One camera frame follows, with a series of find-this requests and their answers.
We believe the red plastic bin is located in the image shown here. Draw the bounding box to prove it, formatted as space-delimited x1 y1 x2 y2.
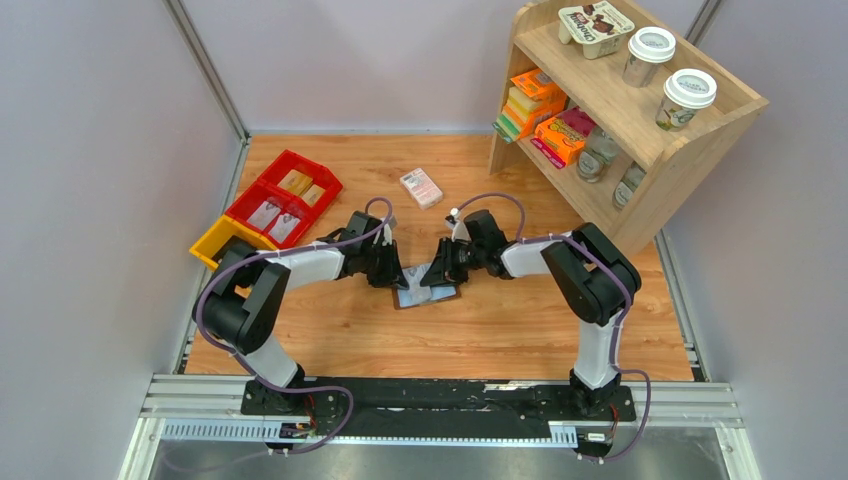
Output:
226 181 316 249
257 150 343 218

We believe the silver VIP card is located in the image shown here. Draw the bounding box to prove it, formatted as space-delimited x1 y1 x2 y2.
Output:
268 213 300 245
397 263 432 303

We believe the gold card in bin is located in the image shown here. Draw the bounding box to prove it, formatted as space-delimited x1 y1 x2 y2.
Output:
277 170 325 206

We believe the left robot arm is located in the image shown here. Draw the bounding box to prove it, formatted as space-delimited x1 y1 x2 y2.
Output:
192 211 408 415

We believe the orange snack box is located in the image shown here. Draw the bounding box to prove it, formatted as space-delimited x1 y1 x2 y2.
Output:
531 107 597 169

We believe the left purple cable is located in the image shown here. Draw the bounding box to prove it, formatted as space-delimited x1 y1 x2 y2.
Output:
192 197 395 458

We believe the yellow plastic bin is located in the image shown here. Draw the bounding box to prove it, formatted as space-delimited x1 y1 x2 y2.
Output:
189 215 277 271

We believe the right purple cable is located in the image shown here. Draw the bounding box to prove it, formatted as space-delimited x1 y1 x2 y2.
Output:
455 192 654 464

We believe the chocolate pudding pack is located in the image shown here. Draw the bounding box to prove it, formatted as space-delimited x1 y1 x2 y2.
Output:
558 1 635 60

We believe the right glass jar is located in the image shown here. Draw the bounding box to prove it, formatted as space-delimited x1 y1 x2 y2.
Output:
612 162 646 210

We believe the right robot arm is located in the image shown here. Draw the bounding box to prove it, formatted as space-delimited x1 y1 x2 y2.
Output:
419 210 642 419

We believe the left glass jar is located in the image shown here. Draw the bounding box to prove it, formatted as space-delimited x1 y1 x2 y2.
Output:
577 126 621 183

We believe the wooden shelf unit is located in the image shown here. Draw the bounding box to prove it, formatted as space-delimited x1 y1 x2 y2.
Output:
489 1 769 254

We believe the near red plastic bin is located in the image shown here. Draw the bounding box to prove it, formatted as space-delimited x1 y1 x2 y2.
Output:
226 181 316 249

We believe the original silver card in bin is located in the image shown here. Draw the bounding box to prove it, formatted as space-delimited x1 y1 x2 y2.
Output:
246 200 282 231

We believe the stacked sponge pack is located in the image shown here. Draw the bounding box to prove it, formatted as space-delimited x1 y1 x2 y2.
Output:
493 68 568 143

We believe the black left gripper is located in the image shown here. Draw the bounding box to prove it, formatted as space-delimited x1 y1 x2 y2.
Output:
360 240 410 291

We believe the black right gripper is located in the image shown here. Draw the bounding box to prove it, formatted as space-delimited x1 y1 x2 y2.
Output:
420 236 486 288

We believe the paper coffee cup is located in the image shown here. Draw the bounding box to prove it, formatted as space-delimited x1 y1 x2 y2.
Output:
622 26 677 88
655 68 718 131

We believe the far red plastic bin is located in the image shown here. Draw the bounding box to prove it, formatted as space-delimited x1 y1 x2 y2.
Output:
257 150 343 218

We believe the glass jar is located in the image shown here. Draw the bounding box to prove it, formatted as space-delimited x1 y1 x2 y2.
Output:
612 162 646 210
577 126 621 183

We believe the purple cable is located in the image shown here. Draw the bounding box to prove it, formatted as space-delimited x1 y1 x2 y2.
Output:
455 192 654 464
192 197 395 458

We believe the brown leather card holder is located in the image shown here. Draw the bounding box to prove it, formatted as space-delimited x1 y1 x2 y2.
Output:
393 263 460 310

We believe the far paper coffee cup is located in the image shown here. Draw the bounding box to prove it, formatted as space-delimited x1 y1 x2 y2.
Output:
622 26 677 88

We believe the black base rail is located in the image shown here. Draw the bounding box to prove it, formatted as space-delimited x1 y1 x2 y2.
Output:
240 377 637 440

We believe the playing card box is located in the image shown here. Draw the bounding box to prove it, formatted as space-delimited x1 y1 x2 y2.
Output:
400 168 444 210

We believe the near paper coffee cup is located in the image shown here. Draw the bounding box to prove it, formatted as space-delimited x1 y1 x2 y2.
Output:
655 68 718 131

